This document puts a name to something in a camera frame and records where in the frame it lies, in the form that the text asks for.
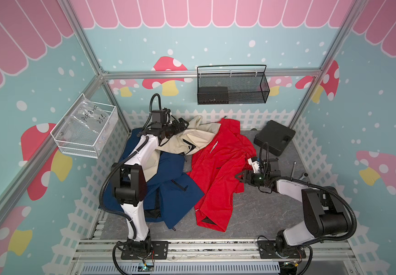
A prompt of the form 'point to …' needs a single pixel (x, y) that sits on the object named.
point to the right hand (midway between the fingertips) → (238, 176)
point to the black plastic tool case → (277, 136)
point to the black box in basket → (213, 95)
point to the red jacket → (214, 168)
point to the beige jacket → (185, 141)
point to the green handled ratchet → (305, 175)
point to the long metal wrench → (291, 176)
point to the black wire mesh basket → (232, 84)
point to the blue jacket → (170, 191)
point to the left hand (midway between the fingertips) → (184, 128)
